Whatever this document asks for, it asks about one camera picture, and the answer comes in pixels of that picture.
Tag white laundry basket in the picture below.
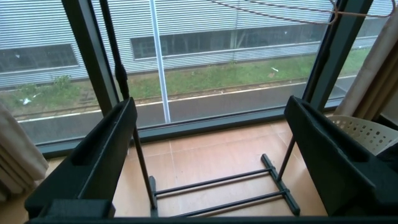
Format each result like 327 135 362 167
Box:
328 114 398 156

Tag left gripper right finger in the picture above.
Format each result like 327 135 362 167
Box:
284 95 398 217

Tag black clothes rack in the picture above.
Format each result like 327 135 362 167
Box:
98 0 301 218

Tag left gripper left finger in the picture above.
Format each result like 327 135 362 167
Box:
24 96 138 218

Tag window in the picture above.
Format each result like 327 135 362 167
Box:
0 0 398 158

